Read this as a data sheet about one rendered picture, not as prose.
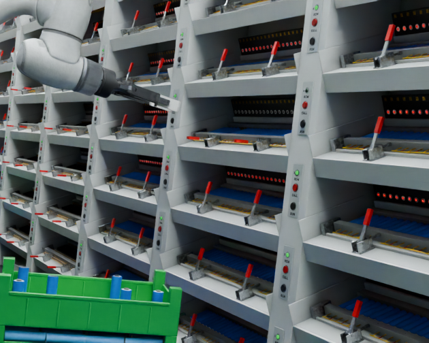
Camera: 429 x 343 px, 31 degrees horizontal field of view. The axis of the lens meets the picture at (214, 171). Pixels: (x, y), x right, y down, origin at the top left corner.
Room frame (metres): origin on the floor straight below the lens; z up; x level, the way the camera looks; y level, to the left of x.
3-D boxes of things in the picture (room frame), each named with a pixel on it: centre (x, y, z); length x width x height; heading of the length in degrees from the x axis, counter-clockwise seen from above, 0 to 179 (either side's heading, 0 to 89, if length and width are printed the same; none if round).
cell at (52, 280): (1.35, 0.26, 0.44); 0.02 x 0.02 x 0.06
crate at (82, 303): (1.36, 0.20, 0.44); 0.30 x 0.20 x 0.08; 103
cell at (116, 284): (1.44, 0.16, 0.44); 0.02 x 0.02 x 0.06
